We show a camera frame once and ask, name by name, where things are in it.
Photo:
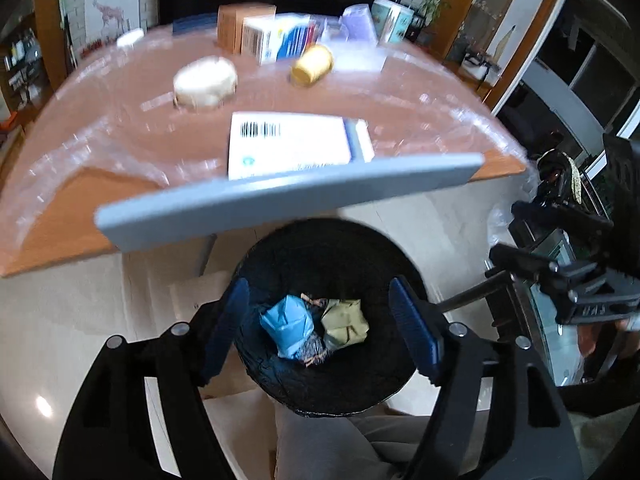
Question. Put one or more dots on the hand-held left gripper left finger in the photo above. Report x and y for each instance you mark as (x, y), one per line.
(227, 332)

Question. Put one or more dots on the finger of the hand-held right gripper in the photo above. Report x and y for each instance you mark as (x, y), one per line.
(560, 220)
(565, 280)

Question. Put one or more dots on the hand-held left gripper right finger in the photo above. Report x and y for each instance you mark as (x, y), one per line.
(415, 332)

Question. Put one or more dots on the black trash bin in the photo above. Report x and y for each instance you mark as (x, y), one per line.
(325, 260)

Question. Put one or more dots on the large white blue box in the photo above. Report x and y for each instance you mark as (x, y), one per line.
(285, 145)

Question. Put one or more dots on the cream round packet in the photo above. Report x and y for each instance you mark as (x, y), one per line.
(205, 82)

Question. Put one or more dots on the yellow cup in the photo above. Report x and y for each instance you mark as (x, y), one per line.
(312, 65)

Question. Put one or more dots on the small white blue box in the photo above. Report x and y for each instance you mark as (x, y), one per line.
(272, 40)

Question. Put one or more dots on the blue crumpled paper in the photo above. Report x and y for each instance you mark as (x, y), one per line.
(287, 325)

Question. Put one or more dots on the olive crumpled paper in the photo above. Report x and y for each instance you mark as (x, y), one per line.
(345, 325)

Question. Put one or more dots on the grey table leg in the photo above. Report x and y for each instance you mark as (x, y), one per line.
(207, 255)

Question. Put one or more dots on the grey patterned wrapper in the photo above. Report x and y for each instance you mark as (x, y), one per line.
(312, 349)

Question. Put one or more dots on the person's grey trouser leg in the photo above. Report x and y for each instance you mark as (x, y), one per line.
(340, 450)

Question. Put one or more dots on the grey table edge strip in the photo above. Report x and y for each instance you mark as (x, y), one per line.
(300, 195)

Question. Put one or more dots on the wooden glass cabinet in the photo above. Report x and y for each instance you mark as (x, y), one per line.
(545, 10)

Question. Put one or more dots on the clear plastic sheet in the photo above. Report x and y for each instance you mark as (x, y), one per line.
(125, 125)

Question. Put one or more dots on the green potted plant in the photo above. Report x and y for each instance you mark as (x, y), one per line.
(432, 10)

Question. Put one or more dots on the teal printed mug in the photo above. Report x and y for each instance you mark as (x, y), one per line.
(395, 20)

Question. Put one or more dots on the brown cardboard box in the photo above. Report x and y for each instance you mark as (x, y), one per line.
(230, 25)

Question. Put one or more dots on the white soap bar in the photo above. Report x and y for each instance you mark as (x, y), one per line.
(130, 39)

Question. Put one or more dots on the dark blue flat case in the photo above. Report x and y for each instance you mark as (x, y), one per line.
(192, 25)

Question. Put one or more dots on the wooden display shelf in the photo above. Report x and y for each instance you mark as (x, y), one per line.
(25, 60)

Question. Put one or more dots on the giraffe wall poster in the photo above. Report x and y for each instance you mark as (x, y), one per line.
(112, 10)

